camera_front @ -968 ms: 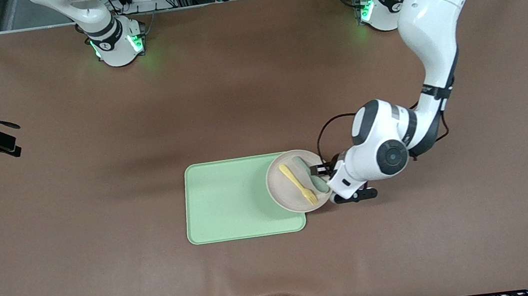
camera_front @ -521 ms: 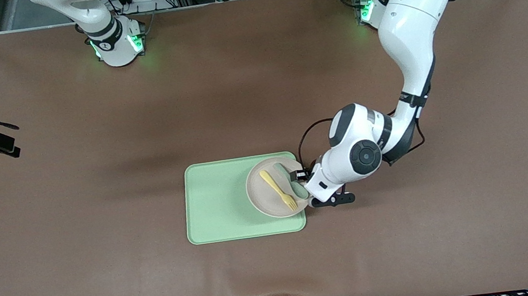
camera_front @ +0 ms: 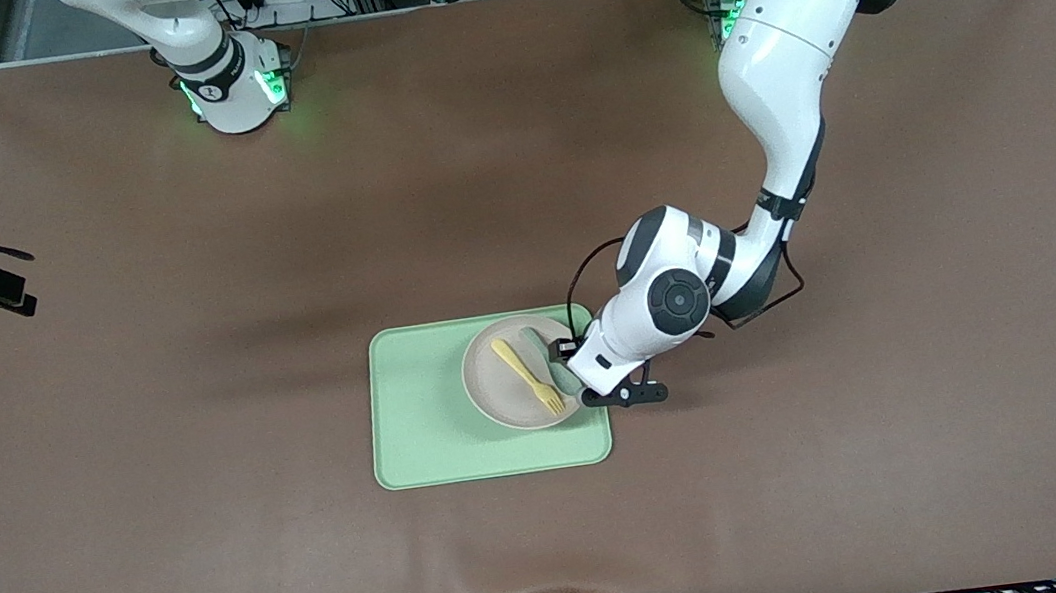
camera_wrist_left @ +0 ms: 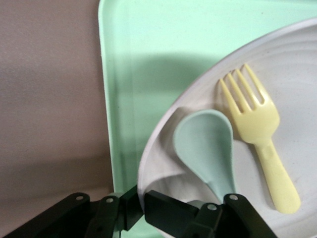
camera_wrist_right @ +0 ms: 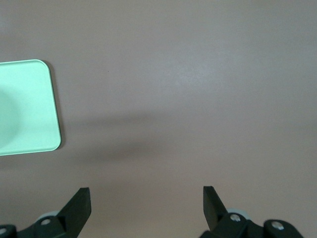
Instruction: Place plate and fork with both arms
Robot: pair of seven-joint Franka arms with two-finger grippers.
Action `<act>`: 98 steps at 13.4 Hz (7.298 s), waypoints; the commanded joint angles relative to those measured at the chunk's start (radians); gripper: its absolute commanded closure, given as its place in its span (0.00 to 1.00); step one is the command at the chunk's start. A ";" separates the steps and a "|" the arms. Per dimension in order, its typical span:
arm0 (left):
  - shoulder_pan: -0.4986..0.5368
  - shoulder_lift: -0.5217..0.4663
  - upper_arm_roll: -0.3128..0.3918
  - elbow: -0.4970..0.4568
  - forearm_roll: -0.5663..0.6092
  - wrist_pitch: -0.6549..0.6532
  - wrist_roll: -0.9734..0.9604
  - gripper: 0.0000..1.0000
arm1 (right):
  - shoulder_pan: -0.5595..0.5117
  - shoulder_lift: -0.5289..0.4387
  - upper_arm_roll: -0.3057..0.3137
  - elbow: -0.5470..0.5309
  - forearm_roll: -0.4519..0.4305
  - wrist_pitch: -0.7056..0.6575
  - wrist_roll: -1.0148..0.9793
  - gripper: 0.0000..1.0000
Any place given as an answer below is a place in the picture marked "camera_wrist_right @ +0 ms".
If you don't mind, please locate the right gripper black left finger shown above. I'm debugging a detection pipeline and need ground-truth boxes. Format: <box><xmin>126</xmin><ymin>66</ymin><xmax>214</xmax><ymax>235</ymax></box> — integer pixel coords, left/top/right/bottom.
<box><xmin>0</xmin><ymin>187</ymin><xmax>92</xmax><ymax>238</ymax></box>

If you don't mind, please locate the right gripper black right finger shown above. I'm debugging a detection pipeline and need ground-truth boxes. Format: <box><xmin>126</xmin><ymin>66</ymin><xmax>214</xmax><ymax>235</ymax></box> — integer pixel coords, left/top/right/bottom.
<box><xmin>199</xmin><ymin>185</ymin><xmax>304</xmax><ymax>238</ymax></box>

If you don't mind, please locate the light green rectangular tray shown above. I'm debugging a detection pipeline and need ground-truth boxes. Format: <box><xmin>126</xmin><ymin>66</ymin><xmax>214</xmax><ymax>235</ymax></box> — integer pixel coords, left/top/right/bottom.
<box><xmin>0</xmin><ymin>59</ymin><xmax>62</xmax><ymax>157</ymax></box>

